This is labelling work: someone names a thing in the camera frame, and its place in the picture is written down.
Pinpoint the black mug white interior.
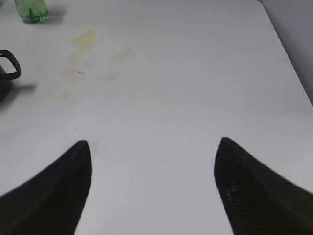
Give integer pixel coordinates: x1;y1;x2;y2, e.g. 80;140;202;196
0;50;22;102

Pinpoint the green soda bottle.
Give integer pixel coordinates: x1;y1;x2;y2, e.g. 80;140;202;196
15;0;49;24

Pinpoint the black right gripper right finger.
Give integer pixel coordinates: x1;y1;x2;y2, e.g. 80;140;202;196
214;137;313;235

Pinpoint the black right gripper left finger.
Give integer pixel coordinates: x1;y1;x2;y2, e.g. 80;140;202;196
0;140;92;235

